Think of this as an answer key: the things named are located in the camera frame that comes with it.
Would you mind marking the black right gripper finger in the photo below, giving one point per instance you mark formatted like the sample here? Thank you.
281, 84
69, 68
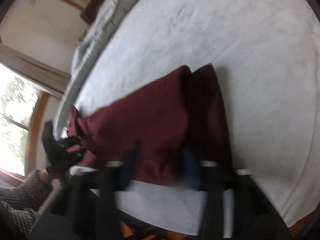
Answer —
73, 140

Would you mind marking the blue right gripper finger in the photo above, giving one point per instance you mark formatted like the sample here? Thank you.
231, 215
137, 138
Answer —
73, 157

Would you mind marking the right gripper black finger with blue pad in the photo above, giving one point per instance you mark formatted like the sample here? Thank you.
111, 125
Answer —
90, 201
234, 207

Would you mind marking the maroon pants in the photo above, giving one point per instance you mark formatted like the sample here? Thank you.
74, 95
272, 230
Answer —
183, 110

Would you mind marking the grey knit sleeve forearm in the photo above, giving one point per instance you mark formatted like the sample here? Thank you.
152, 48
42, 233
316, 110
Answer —
23, 203

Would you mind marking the person's left hand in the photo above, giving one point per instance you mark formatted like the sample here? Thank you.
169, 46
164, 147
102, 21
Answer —
46, 177

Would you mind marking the wooden framed window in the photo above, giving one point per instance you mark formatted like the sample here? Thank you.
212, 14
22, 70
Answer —
22, 107

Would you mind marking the beige window curtain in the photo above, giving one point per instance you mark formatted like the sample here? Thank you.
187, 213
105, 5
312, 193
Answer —
48, 78

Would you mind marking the dark wooden headboard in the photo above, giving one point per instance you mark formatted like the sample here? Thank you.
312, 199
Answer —
91, 11

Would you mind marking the light grey rumpled duvet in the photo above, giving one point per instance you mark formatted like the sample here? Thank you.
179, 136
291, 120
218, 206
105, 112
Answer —
107, 21

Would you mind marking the white fleece bed blanket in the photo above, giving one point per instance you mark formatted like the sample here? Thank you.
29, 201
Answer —
266, 57

